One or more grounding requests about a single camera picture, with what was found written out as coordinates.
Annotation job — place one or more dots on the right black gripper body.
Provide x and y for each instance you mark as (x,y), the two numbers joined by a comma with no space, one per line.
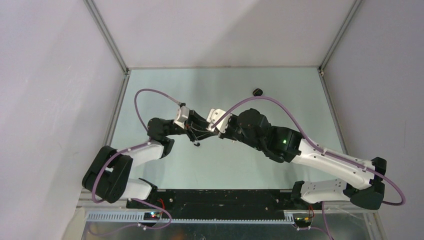
(233,131)

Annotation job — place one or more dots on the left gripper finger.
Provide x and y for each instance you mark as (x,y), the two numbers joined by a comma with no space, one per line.
(199,135)
(197,121)

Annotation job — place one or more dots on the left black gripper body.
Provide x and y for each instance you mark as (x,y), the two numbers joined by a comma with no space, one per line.
(177,129)

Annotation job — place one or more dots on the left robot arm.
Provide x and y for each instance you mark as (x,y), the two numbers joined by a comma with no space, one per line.
(109,176)

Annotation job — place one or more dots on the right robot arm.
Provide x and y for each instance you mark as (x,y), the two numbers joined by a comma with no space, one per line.
(361,183)

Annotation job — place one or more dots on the black earbud charging case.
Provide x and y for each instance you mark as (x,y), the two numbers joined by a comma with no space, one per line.
(257,92)

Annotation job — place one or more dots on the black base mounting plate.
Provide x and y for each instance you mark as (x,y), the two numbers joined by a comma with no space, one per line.
(224,204)

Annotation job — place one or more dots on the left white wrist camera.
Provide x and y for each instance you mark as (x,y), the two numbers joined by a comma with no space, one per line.
(182,116)

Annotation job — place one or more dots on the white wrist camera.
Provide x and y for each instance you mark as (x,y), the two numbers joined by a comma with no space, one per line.
(218,120)
(182,116)

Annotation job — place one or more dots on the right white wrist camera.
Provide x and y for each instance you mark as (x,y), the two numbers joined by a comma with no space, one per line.
(218,120)

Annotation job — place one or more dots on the aluminium frame rail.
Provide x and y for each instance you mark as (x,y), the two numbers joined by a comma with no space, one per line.
(123,211)

